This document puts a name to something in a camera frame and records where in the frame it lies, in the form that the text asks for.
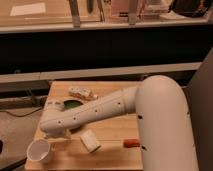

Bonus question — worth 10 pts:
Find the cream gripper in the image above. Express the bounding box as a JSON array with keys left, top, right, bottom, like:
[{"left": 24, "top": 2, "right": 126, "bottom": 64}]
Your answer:
[{"left": 44, "top": 130, "right": 71, "bottom": 143}]

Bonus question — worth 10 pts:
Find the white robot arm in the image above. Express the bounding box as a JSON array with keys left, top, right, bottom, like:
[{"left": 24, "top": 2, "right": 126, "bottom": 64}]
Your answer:
[{"left": 40, "top": 75, "right": 199, "bottom": 171}]

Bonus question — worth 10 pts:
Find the white rectangular block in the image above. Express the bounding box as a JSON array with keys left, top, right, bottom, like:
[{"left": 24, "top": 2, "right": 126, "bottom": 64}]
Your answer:
[{"left": 80, "top": 130, "right": 101, "bottom": 153}]

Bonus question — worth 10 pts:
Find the wooden board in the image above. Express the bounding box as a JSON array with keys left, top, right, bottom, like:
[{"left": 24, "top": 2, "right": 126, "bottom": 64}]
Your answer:
[{"left": 25, "top": 81, "right": 143, "bottom": 171}]

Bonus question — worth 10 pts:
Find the white patterned tube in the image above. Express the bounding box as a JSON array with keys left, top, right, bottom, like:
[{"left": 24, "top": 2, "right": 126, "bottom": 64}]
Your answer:
[{"left": 68, "top": 87, "right": 98, "bottom": 100}]

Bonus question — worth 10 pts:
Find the red oblong object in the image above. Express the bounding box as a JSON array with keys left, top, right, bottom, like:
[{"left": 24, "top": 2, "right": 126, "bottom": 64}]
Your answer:
[{"left": 123, "top": 139, "right": 140, "bottom": 148}]

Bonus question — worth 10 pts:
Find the white paper sheet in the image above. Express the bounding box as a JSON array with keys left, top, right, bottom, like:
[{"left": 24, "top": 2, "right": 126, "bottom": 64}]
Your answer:
[{"left": 10, "top": 2, "right": 46, "bottom": 16}]

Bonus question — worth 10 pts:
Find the black cable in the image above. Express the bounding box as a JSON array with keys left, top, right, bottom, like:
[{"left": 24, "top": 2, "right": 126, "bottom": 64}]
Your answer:
[{"left": 0, "top": 105, "right": 44, "bottom": 118}]

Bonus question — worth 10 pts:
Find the grey metal post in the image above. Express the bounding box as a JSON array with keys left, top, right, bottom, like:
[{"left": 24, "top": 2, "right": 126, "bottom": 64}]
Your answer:
[
  {"left": 128, "top": 0, "right": 138, "bottom": 25},
  {"left": 69, "top": 0, "right": 81, "bottom": 28}
]

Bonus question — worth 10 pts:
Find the grey metal post right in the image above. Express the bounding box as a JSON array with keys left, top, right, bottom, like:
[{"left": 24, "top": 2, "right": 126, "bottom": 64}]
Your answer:
[{"left": 128, "top": 0, "right": 138, "bottom": 25}]

